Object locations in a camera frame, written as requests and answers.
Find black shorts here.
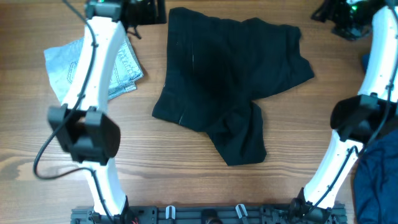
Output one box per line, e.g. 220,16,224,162
152,7,314,166

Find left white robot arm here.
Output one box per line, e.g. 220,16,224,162
47,1,167,223

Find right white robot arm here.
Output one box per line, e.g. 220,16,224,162
285,1,397,223

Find blue clothes pile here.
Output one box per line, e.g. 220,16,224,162
353,52,398,224

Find folded light blue jeans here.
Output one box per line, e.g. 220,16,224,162
44,37,144,102

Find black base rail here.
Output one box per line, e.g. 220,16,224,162
70,204,348,224

